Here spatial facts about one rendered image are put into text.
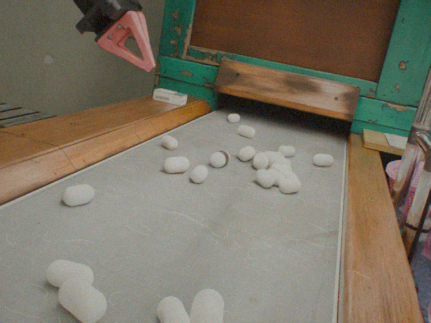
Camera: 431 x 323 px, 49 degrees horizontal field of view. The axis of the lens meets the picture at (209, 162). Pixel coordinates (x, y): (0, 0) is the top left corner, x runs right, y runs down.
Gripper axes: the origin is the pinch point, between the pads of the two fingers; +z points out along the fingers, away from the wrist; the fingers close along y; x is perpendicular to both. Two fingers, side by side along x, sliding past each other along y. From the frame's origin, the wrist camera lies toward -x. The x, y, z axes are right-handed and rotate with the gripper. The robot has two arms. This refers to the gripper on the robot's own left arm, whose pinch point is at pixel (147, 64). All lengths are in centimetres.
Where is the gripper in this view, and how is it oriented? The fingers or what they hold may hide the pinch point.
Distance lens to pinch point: 69.3
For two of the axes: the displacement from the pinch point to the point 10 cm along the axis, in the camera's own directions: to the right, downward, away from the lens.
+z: 6.1, 7.9, 0.0
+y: 2.8, -2.2, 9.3
